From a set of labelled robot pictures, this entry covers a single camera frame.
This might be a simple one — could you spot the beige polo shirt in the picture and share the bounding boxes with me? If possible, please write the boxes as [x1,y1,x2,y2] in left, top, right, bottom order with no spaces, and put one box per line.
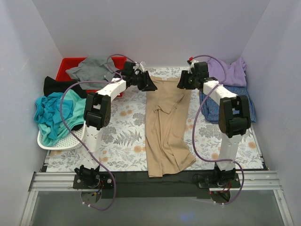
[145,77,196,178]

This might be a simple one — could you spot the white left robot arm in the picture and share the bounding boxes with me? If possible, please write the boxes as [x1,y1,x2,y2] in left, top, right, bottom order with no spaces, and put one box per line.
[84,61,158,157]

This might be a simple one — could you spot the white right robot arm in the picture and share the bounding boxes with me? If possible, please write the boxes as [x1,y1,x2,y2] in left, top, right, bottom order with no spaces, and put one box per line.
[145,58,251,187]

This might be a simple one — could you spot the grey button shirt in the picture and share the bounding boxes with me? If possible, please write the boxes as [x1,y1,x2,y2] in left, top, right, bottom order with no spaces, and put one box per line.
[66,56,118,82]

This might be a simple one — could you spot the lavender t shirt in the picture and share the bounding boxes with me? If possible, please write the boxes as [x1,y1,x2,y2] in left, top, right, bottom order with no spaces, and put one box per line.
[207,57,247,87]

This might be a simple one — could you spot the blue checked shirt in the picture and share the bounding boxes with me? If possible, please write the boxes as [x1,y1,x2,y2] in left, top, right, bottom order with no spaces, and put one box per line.
[201,85,257,124]

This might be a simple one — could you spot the mint green t shirt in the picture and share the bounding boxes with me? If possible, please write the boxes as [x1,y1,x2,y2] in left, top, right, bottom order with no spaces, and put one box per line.
[41,89,86,147]

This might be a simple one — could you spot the red plastic bin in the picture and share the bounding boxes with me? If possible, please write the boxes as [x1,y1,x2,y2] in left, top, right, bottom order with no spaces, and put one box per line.
[56,56,126,94]

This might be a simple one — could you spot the floral table mat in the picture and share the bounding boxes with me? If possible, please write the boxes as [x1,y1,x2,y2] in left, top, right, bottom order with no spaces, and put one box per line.
[45,67,264,172]

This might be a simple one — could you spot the black t shirt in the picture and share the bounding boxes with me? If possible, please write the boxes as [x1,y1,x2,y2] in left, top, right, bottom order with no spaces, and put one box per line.
[43,76,87,98]

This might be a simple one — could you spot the blue t shirt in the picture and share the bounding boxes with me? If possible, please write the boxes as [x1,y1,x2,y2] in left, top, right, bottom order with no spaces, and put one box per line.
[34,92,63,140]

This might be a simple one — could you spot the white laundry basket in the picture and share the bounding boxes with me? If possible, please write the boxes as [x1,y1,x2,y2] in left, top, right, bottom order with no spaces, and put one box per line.
[37,124,84,150]

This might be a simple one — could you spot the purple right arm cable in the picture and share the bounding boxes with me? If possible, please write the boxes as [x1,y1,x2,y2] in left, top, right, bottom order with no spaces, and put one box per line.
[188,55,245,206]

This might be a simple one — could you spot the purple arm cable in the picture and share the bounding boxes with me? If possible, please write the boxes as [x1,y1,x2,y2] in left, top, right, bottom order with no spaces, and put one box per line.
[59,54,117,210]
[188,55,245,206]

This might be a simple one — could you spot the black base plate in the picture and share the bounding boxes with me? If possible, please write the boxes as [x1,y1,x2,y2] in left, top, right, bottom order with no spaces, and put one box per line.
[72,170,242,200]

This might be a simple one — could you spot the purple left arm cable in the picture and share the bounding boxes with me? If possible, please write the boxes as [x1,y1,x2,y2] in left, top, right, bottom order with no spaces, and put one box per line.
[59,54,117,210]

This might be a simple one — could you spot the aluminium mounting rail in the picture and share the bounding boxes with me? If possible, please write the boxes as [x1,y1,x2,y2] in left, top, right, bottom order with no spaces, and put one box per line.
[29,170,282,191]

